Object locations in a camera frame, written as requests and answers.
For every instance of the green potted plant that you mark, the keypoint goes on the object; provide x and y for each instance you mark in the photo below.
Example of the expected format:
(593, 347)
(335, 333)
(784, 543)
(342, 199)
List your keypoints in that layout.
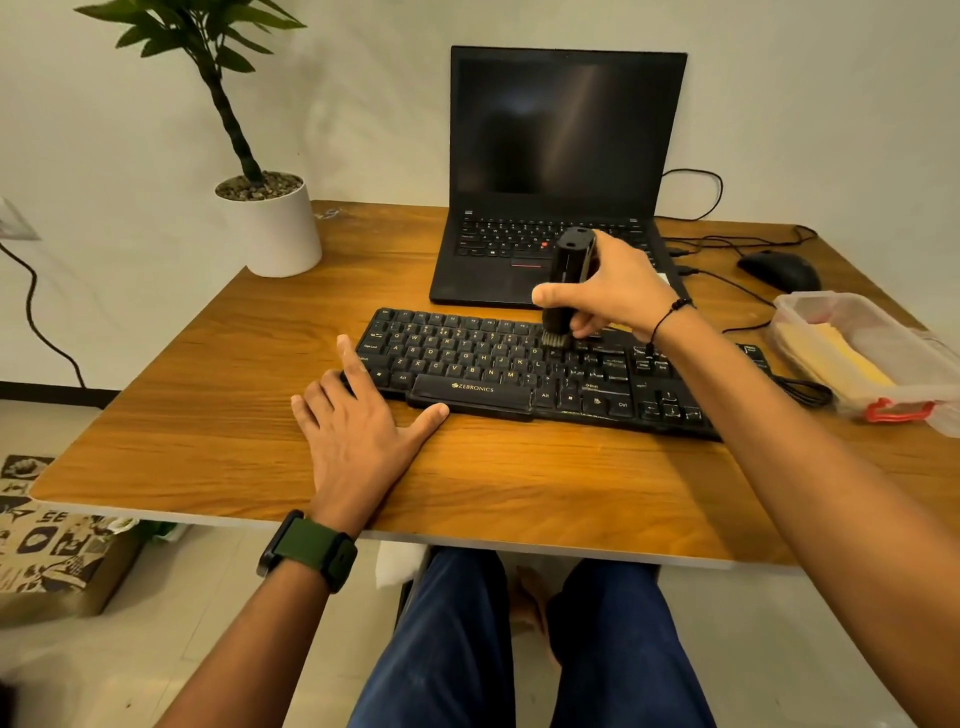
(187, 30)

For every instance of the white wall socket panel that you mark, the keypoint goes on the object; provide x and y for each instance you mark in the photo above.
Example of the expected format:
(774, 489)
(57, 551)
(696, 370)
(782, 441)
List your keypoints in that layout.
(15, 225)

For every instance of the person's left hand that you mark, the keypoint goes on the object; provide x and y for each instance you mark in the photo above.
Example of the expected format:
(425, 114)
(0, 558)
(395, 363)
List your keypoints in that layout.
(352, 442)

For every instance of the black laptop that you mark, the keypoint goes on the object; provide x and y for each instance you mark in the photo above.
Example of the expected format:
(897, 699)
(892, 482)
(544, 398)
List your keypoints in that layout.
(562, 127)

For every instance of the person's bare foot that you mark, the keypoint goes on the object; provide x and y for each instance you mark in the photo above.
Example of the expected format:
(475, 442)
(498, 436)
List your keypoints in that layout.
(529, 600)

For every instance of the clear plastic box red latches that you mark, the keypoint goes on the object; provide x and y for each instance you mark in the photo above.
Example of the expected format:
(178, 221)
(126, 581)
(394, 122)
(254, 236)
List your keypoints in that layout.
(892, 337)

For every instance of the small plastic wrapper scrap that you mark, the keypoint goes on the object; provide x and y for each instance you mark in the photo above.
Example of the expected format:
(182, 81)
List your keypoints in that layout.
(328, 214)

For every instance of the person's blue jeans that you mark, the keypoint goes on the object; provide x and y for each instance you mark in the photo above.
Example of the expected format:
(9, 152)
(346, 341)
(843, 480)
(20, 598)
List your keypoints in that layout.
(442, 652)

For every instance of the person's right hand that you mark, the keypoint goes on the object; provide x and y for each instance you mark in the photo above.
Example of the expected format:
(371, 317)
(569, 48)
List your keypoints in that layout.
(622, 289)

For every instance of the black computer mouse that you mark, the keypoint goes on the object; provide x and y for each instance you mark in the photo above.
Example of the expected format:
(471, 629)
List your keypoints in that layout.
(780, 270)

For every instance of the clear plastic box lid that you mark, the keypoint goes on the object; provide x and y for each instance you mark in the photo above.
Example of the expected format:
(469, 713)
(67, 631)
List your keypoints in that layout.
(949, 416)

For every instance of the black keyboard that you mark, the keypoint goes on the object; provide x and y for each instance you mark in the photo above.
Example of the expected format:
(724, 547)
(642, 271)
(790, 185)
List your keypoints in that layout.
(465, 352)

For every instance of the person's right forearm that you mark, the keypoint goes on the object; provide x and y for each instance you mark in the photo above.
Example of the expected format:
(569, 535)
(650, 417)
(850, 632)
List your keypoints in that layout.
(810, 487)

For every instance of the white seat chair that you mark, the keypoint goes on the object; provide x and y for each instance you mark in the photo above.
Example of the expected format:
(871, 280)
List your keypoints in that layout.
(397, 562)

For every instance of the yellow cloth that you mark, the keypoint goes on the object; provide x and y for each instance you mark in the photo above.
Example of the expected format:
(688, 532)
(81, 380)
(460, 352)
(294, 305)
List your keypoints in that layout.
(832, 356)

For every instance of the black cleaning brush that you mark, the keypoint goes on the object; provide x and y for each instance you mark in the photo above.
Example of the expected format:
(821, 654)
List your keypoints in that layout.
(570, 259)

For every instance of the printed brown paper bag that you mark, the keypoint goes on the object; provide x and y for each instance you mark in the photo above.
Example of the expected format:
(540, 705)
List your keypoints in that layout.
(52, 555)

